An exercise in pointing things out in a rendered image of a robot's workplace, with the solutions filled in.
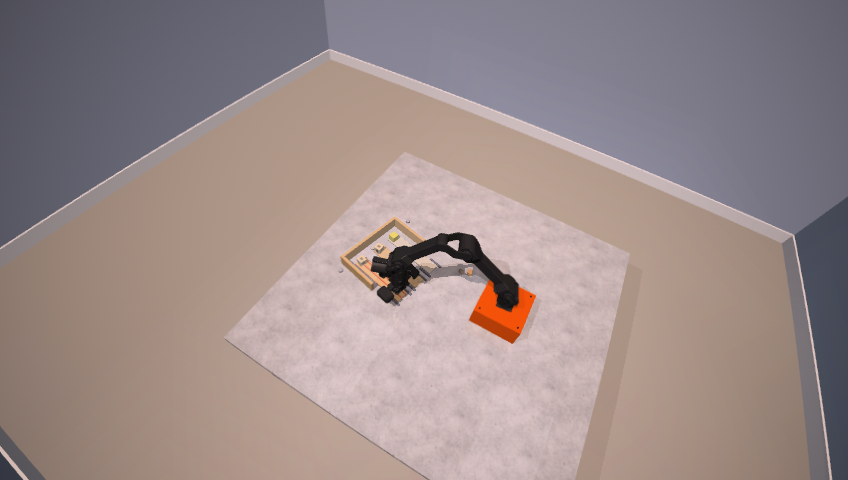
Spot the tan flat wooden plank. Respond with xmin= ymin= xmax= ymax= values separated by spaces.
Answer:
xmin=408 ymin=275 xmax=424 ymax=288

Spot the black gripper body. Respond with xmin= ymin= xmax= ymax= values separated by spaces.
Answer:
xmin=377 ymin=266 xmax=419 ymax=304

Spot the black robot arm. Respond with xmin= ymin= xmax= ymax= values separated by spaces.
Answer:
xmin=371 ymin=232 xmax=519 ymax=312

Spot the orange strip with red stripes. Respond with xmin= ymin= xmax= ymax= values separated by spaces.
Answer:
xmin=375 ymin=277 xmax=407 ymax=302

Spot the beige flat strip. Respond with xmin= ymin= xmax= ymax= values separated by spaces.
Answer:
xmin=414 ymin=256 xmax=438 ymax=274

